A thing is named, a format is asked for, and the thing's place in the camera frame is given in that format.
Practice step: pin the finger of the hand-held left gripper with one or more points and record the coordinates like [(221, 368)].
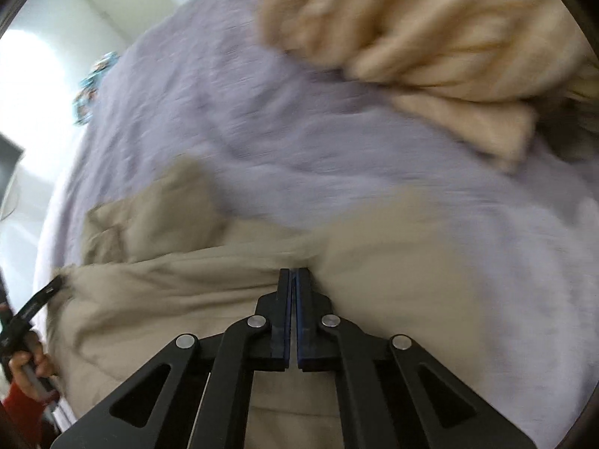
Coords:
[(37, 304)]

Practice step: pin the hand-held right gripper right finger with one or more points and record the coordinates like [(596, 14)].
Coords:
[(306, 336)]

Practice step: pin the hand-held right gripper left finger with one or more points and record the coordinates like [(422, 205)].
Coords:
[(276, 336)]

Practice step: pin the khaki puffer jacket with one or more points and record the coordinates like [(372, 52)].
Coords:
[(164, 290)]

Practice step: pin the person's left forearm red sleeve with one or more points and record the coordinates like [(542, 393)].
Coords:
[(21, 416)]

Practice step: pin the person's left hand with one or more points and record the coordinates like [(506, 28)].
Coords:
[(23, 374)]

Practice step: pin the colourful printed cloth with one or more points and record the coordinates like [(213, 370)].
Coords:
[(91, 89)]

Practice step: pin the white room door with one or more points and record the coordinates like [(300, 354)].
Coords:
[(135, 4)]

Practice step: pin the beige striped robe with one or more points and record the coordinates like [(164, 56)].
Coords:
[(421, 32)]

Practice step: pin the wall-mounted television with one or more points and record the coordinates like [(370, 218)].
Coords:
[(7, 163)]

